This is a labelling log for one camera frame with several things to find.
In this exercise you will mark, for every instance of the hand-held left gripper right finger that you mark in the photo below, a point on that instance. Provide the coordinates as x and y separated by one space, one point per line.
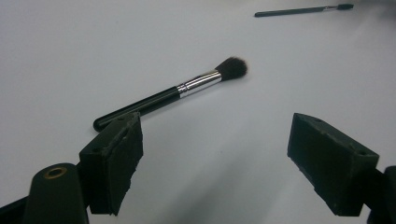
330 168

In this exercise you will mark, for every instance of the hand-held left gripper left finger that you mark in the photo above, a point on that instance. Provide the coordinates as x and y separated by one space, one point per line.
109 168

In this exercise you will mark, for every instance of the fluffy black makeup brush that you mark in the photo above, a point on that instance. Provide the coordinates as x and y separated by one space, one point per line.
155 101

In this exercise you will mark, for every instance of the thin black makeup brush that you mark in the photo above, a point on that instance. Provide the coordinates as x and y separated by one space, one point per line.
289 11

